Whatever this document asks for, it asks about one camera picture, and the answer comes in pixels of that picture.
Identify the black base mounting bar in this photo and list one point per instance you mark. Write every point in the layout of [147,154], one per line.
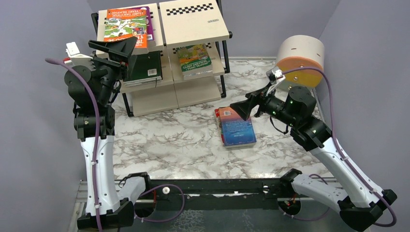
[214,194]

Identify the green 104-storey treehouse book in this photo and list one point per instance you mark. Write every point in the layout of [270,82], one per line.
[193,57]

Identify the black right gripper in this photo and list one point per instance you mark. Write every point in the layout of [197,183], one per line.
[256,103]

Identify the round drawer box orange yellow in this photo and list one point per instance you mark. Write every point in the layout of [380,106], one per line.
[301,51]

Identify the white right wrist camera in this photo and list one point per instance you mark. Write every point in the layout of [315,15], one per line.
[276,77]

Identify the purple cartoon cover book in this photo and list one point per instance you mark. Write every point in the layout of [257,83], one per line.
[150,30]

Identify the red spine book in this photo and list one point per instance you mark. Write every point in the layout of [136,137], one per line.
[217,116]

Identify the orange 78-storey treehouse book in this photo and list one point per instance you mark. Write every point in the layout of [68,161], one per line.
[121,24]

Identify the dark bottom book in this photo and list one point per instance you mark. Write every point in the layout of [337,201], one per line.
[236,131]

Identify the beige black three-tier shelf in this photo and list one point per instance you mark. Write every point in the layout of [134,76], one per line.
[175,61]

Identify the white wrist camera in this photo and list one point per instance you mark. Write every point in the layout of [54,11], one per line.
[75,57]
[276,77]

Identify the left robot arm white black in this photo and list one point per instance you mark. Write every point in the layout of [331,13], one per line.
[93,89]

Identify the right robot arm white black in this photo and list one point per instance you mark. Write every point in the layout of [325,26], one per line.
[360,202]

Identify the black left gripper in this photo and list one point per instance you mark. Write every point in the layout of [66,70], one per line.
[113,60]

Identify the plain dark green book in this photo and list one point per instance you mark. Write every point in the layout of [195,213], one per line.
[144,68]

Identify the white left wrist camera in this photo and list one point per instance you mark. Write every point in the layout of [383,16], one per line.
[75,57]

